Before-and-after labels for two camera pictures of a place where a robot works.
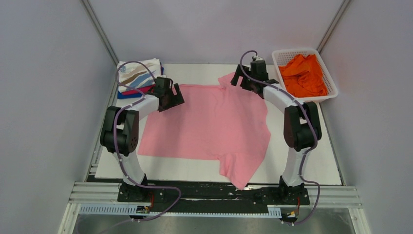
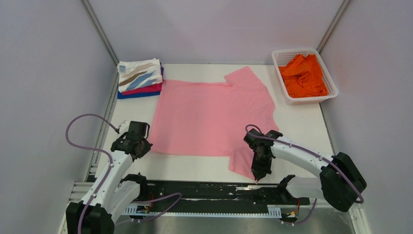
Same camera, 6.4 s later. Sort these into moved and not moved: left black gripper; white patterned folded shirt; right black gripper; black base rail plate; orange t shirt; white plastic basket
Moved: left black gripper; right black gripper
Not moved: orange t shirt; white plastic basket; white patterned folded shirt; black base rail plate
